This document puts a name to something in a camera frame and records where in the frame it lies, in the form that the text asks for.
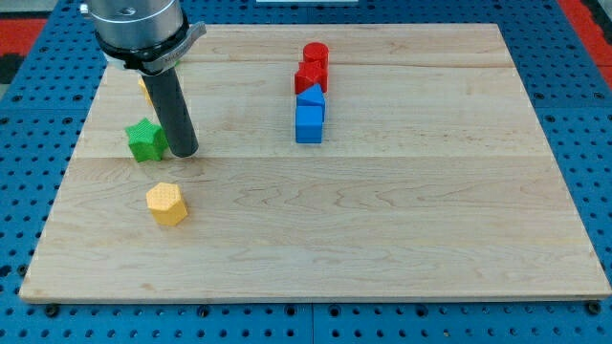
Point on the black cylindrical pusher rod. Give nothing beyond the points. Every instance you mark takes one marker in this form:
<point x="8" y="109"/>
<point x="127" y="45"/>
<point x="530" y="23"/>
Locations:
<point x="169" y="103"/>

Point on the green star block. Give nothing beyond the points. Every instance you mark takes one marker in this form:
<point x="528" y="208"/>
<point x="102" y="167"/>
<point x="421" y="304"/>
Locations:
<point x="146" y="141"/>

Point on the yellow hexagon block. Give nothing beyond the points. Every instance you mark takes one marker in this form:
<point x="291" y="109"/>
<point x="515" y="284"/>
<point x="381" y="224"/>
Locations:
<point x="166" y="203"/>

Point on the yellow block behind rod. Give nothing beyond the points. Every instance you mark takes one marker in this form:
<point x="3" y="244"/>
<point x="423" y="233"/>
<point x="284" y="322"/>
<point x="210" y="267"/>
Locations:
<point x="145" y="91"/>

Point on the blue cube block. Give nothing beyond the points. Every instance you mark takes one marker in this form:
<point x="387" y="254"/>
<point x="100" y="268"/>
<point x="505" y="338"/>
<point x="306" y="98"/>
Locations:
<point x="308" y="124"/>

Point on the blue triangle block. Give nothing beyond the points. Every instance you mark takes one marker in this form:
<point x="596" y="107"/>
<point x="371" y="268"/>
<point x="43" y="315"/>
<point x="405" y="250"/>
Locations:
<point x="312" y="96"/>

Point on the red star block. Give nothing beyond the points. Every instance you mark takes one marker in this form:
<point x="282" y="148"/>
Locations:
<point x="309" y="74"/>

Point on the red cylinder block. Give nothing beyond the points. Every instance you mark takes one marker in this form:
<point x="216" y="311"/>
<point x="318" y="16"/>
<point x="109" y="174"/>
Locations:
<point x="316" y="52"/>

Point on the wooden board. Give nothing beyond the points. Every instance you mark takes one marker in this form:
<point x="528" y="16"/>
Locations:
<point x="434" y="181"/>

